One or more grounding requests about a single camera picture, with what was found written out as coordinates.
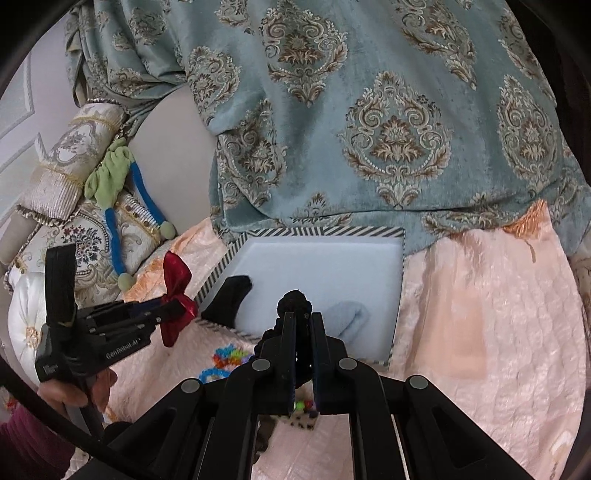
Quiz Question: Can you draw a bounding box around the red bow hair clip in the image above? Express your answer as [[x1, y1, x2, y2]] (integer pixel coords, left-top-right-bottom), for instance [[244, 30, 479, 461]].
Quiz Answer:
[[160, 251, 198, 348]]

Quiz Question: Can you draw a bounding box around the light blue fluffy scrunchie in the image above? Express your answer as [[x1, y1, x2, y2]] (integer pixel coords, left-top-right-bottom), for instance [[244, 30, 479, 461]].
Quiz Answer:
[[322, 301, 370, 348]]

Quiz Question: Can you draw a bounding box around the blue bead bracelet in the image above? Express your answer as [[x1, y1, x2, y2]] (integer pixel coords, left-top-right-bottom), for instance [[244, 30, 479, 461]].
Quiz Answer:
[[197, 352, 246, 384]]

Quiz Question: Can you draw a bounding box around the black scrunchie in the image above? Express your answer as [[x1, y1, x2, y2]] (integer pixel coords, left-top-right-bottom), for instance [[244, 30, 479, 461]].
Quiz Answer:
[[276, 290, 311, 319]]

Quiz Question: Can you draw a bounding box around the leopard print brown scrunchie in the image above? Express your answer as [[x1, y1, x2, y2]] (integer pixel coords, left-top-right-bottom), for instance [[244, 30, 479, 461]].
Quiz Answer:
[[255, 411, 318, 453]]

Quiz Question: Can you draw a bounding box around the person's left hand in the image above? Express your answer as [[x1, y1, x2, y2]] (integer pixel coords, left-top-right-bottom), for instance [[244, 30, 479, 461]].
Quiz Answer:
[[37, 369, 118, 417]]

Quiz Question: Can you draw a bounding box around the black velvet hair piece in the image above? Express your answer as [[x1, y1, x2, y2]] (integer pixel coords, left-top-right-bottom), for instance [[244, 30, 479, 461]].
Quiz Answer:
[[201, 275, 252, 328]]

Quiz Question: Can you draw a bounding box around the white satin round cushion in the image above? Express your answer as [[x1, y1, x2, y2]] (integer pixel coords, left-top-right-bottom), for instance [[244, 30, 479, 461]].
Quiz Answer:
[[7, 272, 46, 385]]

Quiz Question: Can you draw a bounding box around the floral embroidered cushion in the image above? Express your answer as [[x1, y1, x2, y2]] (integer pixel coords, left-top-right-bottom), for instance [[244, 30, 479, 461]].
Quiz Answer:
[[4, 191, 161, 307]]

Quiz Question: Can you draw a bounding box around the striped black white tray box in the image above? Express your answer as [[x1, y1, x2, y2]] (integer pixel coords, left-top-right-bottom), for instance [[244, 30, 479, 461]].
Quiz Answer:
[[197, 227, 405, 370]]

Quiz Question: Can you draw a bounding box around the beige embroidered bolster pillow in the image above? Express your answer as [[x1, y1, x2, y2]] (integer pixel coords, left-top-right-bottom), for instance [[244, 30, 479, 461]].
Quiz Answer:
[[16, 102, 126, 225]]

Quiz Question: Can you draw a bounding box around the peach quilted bedspread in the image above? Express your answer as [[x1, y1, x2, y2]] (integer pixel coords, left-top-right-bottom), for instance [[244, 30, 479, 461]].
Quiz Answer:
[[107, 200, 587, 479]]

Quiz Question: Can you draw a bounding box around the teal damask patterned curtain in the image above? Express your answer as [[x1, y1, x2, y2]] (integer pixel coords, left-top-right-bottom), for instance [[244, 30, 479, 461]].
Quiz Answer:
[[66, 1, 590, 254]]

